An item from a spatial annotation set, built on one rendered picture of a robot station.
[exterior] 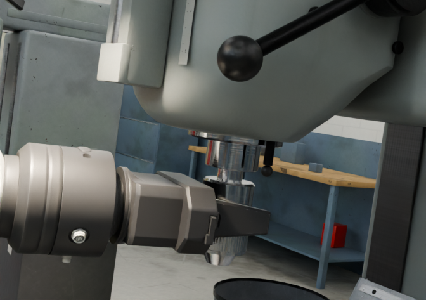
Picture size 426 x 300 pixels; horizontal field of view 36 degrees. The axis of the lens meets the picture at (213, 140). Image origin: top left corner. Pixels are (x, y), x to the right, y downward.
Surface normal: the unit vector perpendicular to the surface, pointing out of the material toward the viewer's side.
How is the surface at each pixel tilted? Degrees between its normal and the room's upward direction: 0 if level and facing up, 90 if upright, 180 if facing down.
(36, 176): 60
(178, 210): 90
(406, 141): 90
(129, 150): 90
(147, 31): 90
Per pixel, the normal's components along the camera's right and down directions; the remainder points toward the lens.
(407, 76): -0.82, -0.08
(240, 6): -0.09, 0.04
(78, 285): 0.47, 0.11
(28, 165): -0.40, -0.52
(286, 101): 0.40, 0.63
